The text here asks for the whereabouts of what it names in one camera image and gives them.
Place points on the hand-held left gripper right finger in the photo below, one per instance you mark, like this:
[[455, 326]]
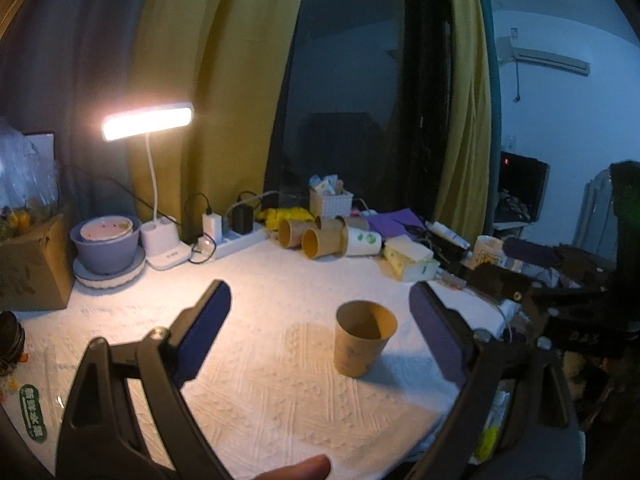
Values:
[[440, 340]]

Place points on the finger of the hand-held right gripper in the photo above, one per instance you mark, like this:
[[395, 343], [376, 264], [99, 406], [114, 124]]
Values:
[[530, 252], [500, 285]]

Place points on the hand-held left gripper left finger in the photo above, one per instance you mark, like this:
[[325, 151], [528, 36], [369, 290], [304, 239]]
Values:
[[207, 330]]

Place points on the brown paper cup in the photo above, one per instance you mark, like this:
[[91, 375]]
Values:
[[327, 222], [322, 242], [362, 347], [292, 234]]

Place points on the white green-print paper cup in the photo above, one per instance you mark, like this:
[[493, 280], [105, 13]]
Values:
[[362, 241]]

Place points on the white printed mug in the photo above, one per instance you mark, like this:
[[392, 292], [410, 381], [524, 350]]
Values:
[[485, 252]]

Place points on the white tube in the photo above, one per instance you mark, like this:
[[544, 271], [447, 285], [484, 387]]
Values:
[[450, 234]]

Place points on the black monitor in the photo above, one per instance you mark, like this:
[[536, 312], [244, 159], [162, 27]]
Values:
[[522, 180]]

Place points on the white textured tablecloth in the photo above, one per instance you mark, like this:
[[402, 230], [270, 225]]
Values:
[[280, 380]]

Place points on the tissue pack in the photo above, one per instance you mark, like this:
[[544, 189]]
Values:
[[407, 257]]

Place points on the white power strip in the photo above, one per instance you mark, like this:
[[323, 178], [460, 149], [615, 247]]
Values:
[[235, 242]]

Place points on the white charger plug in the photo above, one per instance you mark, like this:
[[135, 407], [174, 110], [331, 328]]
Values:
[[212, 226]]

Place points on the black power adapter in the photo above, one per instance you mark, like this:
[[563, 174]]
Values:
[[242, 219]]

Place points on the pale round plate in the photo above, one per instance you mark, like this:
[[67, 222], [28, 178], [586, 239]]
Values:
[[100, 281]]

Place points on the purple cloth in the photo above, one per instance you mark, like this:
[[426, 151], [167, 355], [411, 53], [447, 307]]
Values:
[[395, 221]]

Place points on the purple bowl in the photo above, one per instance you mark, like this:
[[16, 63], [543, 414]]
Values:
[[107, 255]]

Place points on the yellow cloth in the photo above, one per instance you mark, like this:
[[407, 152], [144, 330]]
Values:
[[280, 215]]

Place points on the pink inner bowl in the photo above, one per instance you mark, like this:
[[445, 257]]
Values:
[[106, 230]]

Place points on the yellow curtain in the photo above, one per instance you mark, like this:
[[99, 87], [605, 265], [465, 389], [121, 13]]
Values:
[[210, 60], [465, 110]]

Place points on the white woven basket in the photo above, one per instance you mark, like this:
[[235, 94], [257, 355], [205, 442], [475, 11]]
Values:
[[330, 202]]

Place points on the cardboard box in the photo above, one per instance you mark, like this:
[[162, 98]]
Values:
[[30, 270]]

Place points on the white air conditioner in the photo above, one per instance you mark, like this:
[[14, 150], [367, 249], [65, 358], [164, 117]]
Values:
[[545, 59]]

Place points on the green label sticker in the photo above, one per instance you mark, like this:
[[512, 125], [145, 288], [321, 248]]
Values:
[[32, 415]]

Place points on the dark round object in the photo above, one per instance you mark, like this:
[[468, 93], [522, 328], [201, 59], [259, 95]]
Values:
[[10, 342]]

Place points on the white desk lamp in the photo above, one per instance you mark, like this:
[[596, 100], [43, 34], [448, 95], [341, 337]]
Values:
[[150, 120]]

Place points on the clear plastic bag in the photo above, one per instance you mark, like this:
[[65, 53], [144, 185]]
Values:
[[25, 180]]

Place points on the dark window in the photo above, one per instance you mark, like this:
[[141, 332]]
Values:
[[360, 85]]

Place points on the grey curtain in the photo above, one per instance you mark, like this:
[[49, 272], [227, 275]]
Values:
[[75, 50]]

